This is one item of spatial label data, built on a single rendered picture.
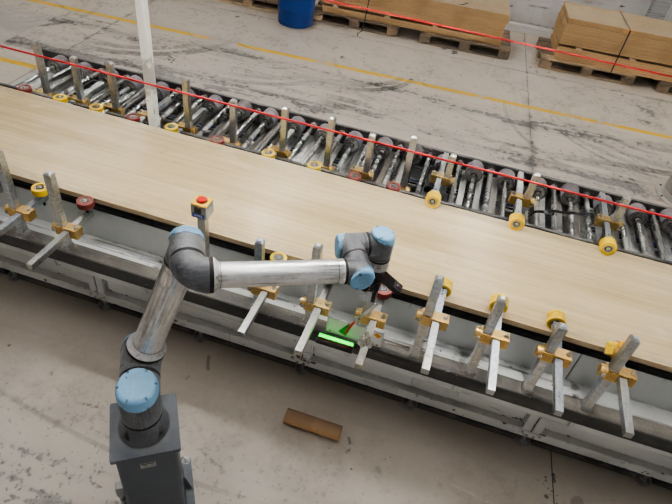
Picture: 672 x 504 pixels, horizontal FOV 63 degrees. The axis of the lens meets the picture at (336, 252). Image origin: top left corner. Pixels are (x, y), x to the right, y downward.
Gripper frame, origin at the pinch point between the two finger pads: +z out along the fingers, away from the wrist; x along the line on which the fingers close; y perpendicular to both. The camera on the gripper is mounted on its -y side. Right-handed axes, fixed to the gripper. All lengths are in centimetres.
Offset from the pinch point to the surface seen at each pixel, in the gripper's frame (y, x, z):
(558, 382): -76, 7, 5
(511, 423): -82, -28, 85
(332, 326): 15.8, -5.1, 26.8
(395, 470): -31, 9, 101
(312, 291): 27.1, -5.8, 9.7
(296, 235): 47, -40, 11
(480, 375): -52, -7, 31
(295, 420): 25, 5, 94
